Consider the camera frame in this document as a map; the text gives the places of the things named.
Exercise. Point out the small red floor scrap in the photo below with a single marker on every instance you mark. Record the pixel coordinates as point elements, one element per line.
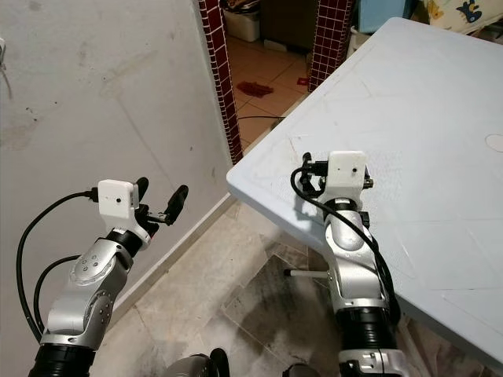
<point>302,81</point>

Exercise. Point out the red floor cloth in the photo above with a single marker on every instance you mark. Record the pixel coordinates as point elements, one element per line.
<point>255,89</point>

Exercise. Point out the pale blue plastic table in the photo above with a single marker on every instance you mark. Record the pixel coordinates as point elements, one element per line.
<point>424,102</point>

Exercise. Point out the white plastic stool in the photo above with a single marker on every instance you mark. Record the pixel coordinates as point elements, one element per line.
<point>357,39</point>

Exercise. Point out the grey left robot leg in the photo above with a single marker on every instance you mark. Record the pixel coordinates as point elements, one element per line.
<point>192,367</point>

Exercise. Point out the dark wooden cabinet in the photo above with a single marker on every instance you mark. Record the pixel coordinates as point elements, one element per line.
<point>287,23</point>

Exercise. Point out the white plastic bucket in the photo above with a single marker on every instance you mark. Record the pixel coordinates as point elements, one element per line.
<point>242,27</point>

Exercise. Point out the blue plastic box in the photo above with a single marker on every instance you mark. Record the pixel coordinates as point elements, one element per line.
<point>381,14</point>

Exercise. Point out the cartoon print cloth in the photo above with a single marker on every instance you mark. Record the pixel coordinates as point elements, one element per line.
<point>460,14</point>

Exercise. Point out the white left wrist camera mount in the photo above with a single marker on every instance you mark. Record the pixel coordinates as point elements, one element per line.
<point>118,203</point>

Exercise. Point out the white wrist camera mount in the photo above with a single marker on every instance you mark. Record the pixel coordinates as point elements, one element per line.
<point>118,203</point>
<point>348,173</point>

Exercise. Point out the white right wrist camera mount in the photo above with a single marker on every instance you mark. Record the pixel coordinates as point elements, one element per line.
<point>348,173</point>

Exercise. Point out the red tiled wall pillar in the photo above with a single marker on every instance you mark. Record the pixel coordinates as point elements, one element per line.
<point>216,71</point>
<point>330,43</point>

